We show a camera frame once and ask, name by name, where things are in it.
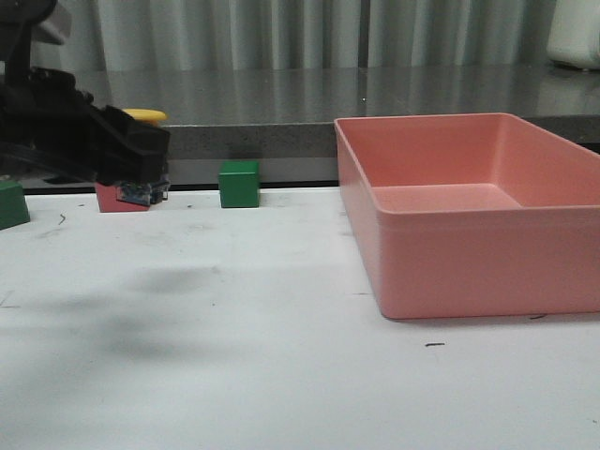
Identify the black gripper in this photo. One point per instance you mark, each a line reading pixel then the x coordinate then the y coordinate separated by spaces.
pixel 52 130

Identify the yellow push button switch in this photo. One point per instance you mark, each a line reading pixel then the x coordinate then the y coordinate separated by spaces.
pixel 146 195

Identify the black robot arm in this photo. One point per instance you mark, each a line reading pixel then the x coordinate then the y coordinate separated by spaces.
pixel 23 22

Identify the pink cube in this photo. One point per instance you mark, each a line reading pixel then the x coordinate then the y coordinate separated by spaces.
pixel 108 202

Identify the green cube far left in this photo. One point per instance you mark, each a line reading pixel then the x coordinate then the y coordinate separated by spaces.
pixel 13 207

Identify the grey counter ledge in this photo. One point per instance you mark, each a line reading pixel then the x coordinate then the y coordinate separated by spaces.
pixel 289 113

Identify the green cube near bin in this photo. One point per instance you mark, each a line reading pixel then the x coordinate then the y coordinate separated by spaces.
pixel 239 184

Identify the pink plastic bin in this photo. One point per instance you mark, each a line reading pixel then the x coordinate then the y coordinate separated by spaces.
pixel 466 215

